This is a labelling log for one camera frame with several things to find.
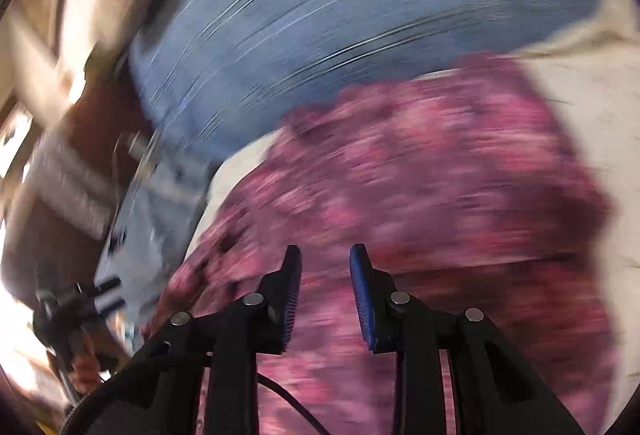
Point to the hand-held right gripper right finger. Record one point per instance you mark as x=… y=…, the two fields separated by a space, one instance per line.
x=361 y=300

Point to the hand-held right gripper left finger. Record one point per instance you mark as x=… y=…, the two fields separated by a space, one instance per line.
x=291 y=295

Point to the pink floral cloth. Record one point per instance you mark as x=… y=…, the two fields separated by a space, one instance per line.
x=400 y=165

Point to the person's left hand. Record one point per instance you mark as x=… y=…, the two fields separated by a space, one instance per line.
x=86 y=365

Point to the grey fabric band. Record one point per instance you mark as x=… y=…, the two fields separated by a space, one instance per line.
x=75 y=185

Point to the brown wooden furniture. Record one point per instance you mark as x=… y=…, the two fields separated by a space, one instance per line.
x=115 y=125

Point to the wooden framed window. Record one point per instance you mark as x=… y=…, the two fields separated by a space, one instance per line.
x=12 y=150

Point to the blue blanket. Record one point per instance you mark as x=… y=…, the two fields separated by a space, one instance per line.
x=350 y=15

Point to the cream bed sheet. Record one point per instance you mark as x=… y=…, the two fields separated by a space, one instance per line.
x=590 y=90

